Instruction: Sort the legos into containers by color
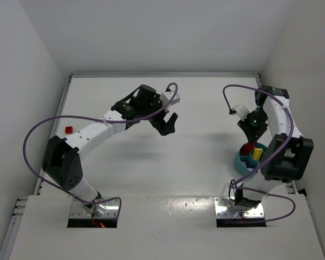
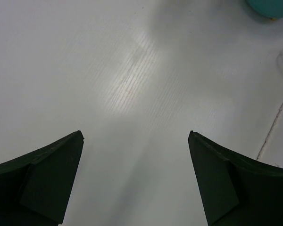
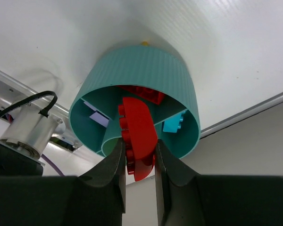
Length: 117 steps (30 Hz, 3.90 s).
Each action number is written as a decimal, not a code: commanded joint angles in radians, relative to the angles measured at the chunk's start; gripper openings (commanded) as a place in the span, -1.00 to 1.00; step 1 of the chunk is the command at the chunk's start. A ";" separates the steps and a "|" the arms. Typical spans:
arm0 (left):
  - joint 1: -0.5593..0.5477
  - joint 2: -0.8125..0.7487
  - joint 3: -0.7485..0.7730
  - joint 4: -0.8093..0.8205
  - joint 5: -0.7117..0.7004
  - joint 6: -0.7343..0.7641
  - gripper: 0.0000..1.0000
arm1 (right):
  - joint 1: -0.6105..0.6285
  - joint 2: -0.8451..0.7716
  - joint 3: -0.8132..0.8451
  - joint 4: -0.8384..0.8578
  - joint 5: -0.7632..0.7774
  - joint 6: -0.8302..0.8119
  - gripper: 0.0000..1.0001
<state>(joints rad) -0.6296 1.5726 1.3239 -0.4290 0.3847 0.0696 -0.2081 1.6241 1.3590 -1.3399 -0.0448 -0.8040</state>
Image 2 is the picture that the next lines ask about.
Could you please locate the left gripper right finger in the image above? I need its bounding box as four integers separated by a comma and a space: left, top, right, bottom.
188, 131, 283, 226

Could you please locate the teal divided round container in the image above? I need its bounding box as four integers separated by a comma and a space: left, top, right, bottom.
246, 0, 283, 18

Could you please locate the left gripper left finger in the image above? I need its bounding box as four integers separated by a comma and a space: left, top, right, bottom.
0, 130, 84, 226

